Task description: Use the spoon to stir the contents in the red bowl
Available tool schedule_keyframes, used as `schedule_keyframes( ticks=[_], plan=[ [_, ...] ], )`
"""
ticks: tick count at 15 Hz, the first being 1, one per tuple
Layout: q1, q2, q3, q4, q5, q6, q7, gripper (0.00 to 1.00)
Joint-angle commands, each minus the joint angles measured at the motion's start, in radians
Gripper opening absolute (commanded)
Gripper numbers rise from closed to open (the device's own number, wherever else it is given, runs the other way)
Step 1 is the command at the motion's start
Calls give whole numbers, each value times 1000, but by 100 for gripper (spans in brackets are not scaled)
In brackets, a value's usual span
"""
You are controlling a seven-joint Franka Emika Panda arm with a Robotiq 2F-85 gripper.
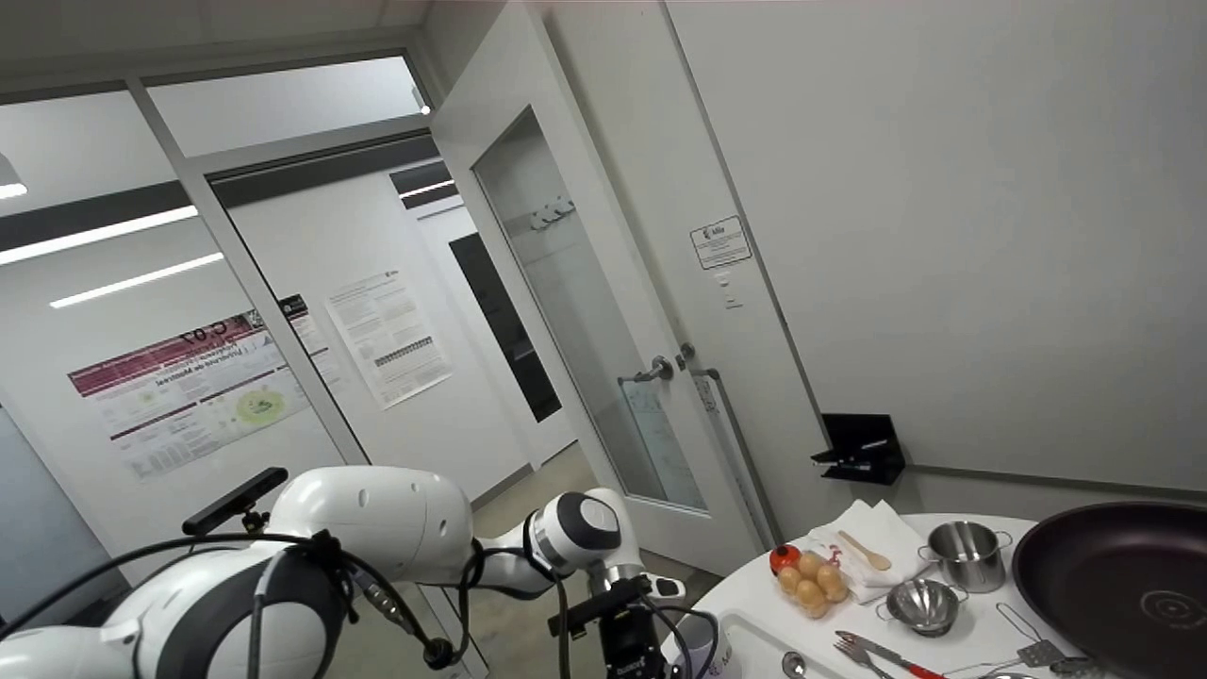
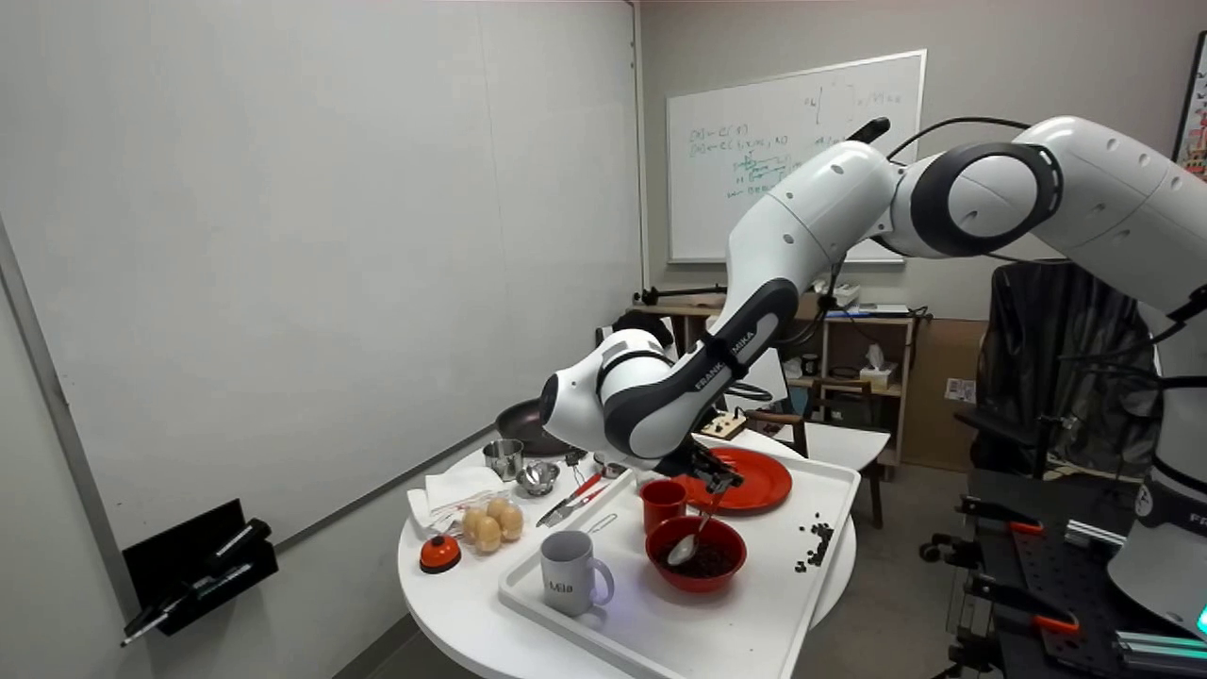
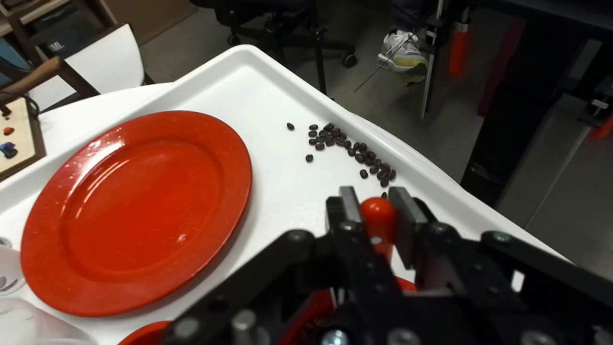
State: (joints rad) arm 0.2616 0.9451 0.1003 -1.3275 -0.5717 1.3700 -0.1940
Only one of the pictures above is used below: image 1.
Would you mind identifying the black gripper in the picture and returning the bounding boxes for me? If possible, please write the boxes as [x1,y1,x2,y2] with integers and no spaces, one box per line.
[599,612,669,679]

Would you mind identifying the small wooden spoon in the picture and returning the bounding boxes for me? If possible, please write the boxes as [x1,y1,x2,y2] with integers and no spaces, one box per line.
[838,528,893,578]

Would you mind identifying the small steel bowl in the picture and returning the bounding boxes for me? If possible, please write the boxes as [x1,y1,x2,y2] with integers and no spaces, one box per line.
[884,573,967,636]

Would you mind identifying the bread rolls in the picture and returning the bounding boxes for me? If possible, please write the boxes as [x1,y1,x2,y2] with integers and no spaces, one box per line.
[771,545,858,623]

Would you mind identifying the white napkin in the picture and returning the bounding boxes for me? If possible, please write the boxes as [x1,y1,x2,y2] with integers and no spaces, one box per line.
[804,499,936,597]

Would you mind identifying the white door with glass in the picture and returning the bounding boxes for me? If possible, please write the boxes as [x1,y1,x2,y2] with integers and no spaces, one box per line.
[431,0,807,578]

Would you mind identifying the dark narrow window panel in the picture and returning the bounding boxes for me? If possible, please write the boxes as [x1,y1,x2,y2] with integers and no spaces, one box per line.
[451,228,565,426]

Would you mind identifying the small steel pot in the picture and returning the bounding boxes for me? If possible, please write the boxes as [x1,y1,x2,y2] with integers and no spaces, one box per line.
[926,517,1015,597]

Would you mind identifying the white paper notice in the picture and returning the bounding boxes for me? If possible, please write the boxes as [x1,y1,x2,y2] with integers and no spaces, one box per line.
[329,263,454,409]

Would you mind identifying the small metal utensil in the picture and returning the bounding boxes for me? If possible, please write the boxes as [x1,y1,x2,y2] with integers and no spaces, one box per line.
[996,599,1071,673]

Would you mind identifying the black frying pan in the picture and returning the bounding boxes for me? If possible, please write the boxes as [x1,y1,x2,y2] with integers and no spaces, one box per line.
[1011,502,1207,679]

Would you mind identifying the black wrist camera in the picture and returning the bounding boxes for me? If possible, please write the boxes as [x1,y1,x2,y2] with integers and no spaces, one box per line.
[546,573,657,636]

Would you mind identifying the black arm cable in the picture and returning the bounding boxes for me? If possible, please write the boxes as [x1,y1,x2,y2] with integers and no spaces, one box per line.
[0,531,507,672]

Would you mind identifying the red handled tongs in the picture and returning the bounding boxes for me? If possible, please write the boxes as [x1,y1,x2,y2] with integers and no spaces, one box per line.
[835,626,947,679]

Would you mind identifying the silver door handle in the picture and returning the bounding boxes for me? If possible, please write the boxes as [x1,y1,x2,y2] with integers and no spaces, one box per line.
[618,343,703,389]

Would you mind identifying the black wall holder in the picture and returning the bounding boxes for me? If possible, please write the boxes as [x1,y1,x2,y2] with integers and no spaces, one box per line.
[812,409,910,485]

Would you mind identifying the small white wall sign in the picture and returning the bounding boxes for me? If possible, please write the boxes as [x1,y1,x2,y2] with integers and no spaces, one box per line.
[686,216,754,274]

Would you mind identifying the black stereo camera bar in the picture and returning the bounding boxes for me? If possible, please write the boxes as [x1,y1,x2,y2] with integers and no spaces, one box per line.
[183,463,291,538]

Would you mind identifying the wall poster with red header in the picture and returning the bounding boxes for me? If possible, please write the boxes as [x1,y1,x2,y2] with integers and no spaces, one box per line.
[69,310,314,479]

